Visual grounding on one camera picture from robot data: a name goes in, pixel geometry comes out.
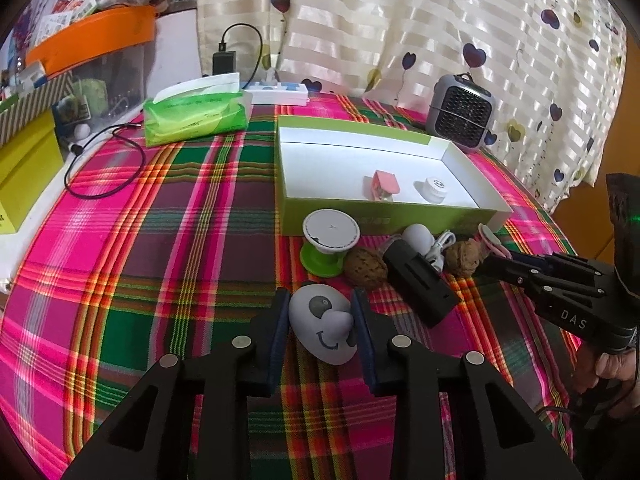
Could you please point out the brown walnut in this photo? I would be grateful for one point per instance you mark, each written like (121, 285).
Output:
(462, 257)
(365, 269)

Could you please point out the small white round item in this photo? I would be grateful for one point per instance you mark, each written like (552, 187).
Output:
(432, 190)

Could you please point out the green and white round stand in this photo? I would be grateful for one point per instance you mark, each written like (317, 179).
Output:
(330, 232)

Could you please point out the white power strip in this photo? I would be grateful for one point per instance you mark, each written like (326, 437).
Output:
(280, 95)

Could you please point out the clear container with orange lid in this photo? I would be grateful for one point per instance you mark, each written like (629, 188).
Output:
(95, 35)

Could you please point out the person's right hand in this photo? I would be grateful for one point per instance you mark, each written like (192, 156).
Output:
(617, 375)

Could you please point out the small pink item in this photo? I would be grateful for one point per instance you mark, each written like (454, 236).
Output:
(384, 185)

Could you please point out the white egg-shaped item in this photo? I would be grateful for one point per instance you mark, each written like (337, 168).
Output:
(417, 237)

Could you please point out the black battery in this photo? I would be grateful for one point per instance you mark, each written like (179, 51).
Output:
(420, 285)

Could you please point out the black charger adapter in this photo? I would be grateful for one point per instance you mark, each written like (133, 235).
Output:
(224, 62)

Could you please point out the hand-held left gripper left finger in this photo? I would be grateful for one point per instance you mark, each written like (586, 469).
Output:
(280, 332)

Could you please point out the small white ball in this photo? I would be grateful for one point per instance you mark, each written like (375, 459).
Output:
(82, 131)

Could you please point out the grey mini fan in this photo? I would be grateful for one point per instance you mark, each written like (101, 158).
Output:
(460, 112)

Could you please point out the green tissue pack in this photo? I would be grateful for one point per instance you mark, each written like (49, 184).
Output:
(197, 117)

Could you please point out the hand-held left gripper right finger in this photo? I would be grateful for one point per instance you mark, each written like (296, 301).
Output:
(362, 342)

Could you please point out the pink clip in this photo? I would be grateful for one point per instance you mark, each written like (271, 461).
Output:
(487, 235)

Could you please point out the green and white box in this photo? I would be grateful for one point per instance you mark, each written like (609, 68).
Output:
(350, 170)

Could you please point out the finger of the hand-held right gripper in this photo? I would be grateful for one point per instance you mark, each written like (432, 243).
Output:
(545, 261)
(505, 272)

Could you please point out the yellow box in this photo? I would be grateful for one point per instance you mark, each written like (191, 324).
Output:
(25, 175)

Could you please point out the white smiley face toy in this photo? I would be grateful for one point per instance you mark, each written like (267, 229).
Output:
(315, 330)

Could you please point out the cream curtain with hearts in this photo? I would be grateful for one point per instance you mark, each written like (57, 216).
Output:
(375, 25)

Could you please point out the colourful paper packets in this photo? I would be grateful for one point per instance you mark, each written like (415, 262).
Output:
(70, 7)

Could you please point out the plaid tablecloth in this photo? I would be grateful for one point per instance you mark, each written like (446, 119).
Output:
(150, 260)

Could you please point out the striped cardboard box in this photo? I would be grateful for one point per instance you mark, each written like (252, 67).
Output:
(35, 100)

